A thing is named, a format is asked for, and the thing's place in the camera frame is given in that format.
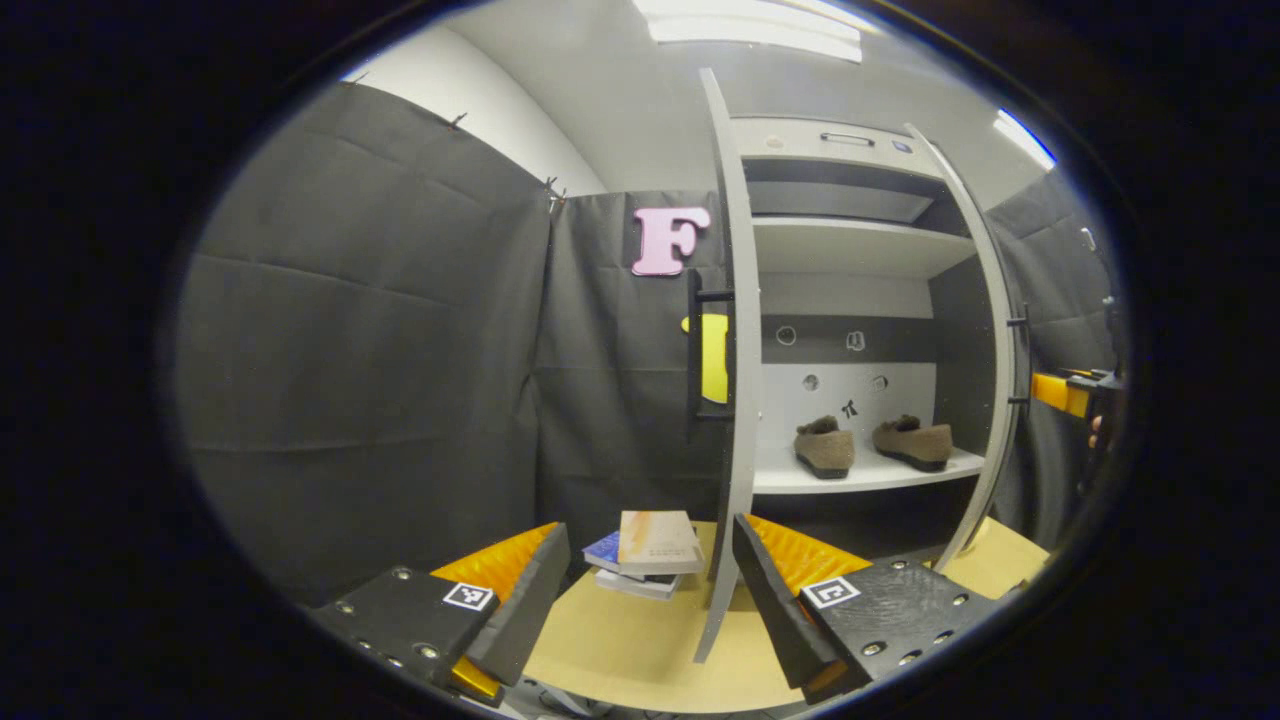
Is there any white book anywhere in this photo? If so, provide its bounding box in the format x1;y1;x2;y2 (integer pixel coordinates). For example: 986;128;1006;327
594;567;687;602

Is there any small ceiling light panel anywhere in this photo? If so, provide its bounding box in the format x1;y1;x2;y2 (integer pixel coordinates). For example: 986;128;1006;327
992;109;1058;172

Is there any grey shoe cabinet door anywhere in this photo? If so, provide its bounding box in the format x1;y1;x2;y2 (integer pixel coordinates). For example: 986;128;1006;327
904;122;1022;574
692;67;764;664

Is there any pale orange cover book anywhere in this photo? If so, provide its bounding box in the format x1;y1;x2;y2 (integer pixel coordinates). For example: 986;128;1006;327
617;509;707;577

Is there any grey shoe cabinet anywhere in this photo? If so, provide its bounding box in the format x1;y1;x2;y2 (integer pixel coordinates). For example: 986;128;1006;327
730;115;1003;561

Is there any large ceiling light panel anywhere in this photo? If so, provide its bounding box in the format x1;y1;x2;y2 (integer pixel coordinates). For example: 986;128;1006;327
632;0;864;64

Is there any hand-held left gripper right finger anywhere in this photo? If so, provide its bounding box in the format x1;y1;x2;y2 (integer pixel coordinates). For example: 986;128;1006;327
730;512;1003;704

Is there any brown fuzzy shoe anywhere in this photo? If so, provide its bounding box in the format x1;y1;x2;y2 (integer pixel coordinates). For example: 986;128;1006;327
871;414;954;473
794;415;857;480

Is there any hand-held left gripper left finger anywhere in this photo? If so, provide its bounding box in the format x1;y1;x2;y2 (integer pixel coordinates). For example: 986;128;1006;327
308;521;574;708

